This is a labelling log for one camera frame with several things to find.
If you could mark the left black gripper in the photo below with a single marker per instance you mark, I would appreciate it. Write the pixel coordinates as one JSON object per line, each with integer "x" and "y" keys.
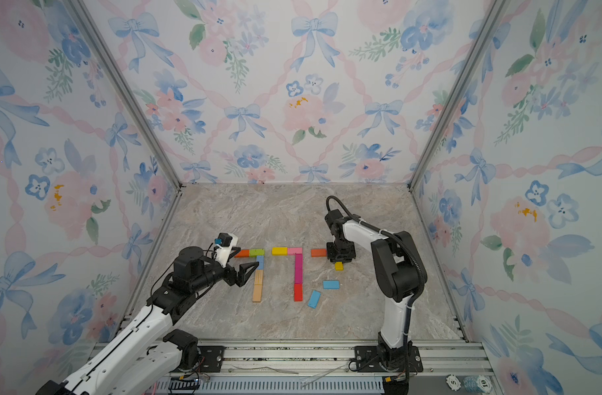
{"x": 242, "y": 276}

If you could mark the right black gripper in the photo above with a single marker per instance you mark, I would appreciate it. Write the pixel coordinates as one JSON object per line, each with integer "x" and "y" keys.
{"x": 332, "y": 257}

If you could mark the tan block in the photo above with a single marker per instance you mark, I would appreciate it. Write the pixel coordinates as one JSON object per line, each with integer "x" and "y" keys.
{"x": 257, "y": 293}
{"x": 259, "y": 277}

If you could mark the orange block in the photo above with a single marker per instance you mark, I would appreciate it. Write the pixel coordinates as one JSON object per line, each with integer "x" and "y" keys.
{"x": 243, "y": 254}
{"x": 318, "y": 253}

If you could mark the light blue block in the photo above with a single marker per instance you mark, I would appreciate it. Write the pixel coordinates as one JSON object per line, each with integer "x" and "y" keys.
{"x": 261, "y": 262}

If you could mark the green block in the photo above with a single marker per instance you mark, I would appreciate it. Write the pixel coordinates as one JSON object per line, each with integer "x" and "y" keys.
{"x": 256, "y": 252}

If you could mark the magenta block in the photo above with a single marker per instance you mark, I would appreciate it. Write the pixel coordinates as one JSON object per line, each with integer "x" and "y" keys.
{"x": 298, "y": 262}
{"x": 298, "y": 276}

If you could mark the pink block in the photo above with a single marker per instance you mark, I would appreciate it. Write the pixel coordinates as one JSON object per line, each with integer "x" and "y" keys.
{"x": 294, "y": 251}

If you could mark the red block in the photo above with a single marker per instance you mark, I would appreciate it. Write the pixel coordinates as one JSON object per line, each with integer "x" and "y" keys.
{"x": 298, "y": 292}

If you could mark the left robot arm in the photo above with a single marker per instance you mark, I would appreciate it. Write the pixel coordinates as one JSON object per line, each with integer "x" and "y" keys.
{"x": 150, "y": 346}

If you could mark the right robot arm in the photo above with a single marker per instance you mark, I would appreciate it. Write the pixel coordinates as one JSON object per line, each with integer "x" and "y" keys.
{"x": 400, "y": 275}

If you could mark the blue block bottom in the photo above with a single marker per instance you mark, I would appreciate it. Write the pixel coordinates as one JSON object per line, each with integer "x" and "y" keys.
{"x": 314, "y": 299}

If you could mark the white blue object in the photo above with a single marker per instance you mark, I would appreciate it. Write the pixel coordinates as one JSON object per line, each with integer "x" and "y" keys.
{"x": 470, "y": 384}

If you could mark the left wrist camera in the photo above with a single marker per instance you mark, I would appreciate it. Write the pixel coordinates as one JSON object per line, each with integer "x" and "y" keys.
{"x": 224, "y": 246}

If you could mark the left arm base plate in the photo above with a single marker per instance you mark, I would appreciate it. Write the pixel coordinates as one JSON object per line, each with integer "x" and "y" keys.
{"x": 212, "y": 358}

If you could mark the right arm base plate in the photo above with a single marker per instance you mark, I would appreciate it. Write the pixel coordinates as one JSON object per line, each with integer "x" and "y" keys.
{"x": 368, "y": 359}

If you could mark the white cable duct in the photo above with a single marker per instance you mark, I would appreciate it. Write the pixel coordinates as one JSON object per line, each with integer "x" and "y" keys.
{"x": 272, "y": 385}

